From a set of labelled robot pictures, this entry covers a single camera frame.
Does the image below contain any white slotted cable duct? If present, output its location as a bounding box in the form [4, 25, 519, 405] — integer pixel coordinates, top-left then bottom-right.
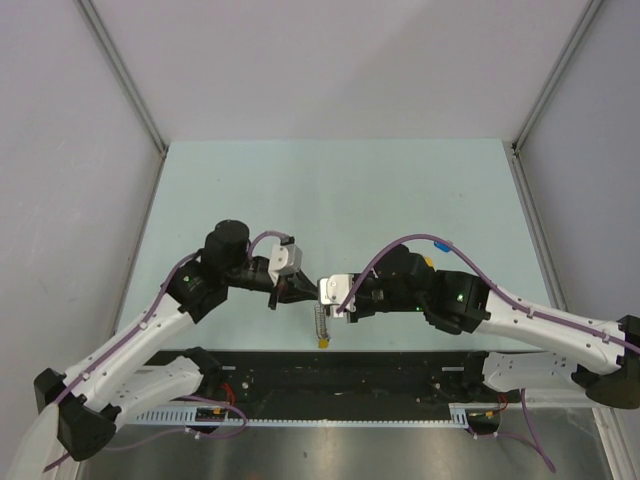
[129, 403, 501, 429]

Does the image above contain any aluminium frame post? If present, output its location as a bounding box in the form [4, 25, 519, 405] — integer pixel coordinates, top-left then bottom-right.
[73, 0, 168, 158]
[510, 0, 608, 154]

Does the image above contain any blue key tag with key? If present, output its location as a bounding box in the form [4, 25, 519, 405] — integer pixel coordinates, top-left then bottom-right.
[433, 241, 452, 253]

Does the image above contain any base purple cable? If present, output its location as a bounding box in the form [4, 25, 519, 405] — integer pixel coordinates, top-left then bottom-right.
[469, 389, 557, 474]
[109, 389, 249, 451]

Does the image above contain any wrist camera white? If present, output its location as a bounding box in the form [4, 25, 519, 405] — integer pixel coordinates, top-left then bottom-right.
[318, 274, 356, 322]
[267, 237, 302, 285]

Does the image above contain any left aluminium frame post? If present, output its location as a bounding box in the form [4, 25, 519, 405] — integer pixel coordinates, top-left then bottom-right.
[73, 0, 168, 158]

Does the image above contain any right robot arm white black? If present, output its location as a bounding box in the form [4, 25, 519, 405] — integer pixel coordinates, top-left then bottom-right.
[333, 245, 639, 409]

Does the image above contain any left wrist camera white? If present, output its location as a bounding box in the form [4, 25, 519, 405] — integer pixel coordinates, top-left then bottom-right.
[267, 237, 302, 285]

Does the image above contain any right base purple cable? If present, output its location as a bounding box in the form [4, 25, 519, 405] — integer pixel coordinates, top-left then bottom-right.
[469, 389, 557, 474]

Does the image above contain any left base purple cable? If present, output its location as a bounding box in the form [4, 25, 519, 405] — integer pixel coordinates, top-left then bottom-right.
[109, 389, 249, 451]

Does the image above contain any right aluminium frame post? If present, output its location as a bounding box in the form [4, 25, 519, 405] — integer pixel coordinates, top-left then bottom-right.
[510, 0, 608, 154]

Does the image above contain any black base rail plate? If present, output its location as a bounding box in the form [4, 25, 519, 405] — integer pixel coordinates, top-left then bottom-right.
[183, 347, 520, 422]

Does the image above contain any yellow key tag with key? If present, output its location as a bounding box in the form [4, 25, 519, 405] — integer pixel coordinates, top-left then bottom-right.
[421, 255, 436, 271]

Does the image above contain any keyring with chain and tags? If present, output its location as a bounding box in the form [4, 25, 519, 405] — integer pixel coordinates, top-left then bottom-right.
[314, 303, 331, 349]

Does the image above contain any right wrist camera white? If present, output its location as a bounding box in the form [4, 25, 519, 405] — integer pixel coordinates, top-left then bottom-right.
[318, 274, 356, 322]

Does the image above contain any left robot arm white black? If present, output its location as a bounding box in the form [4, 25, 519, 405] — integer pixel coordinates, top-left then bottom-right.
[34, 220, 317, 461]

